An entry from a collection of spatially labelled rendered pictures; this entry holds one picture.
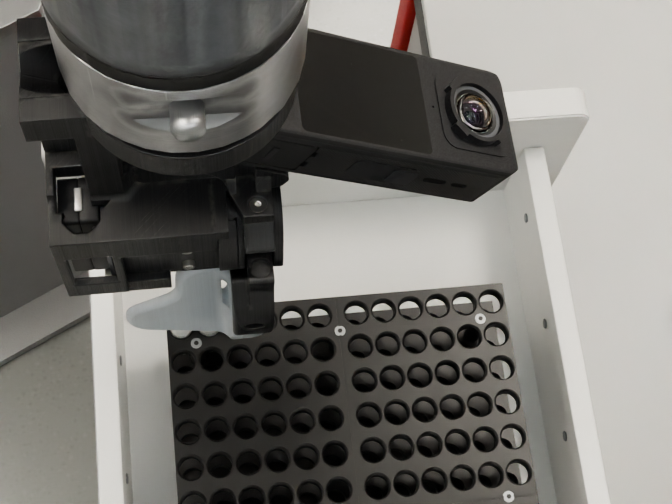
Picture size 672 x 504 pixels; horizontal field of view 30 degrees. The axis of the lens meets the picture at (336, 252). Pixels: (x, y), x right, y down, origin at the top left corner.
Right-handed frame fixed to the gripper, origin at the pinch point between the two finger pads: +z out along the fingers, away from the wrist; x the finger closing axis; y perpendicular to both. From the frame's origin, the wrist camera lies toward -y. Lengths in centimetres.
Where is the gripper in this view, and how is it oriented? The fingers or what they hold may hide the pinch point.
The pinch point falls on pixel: (249, 273)
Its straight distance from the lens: 57.5
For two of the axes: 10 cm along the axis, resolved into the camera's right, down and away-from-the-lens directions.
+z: -0.7, 3.6, 9.3
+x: 1.1, 9.3, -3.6
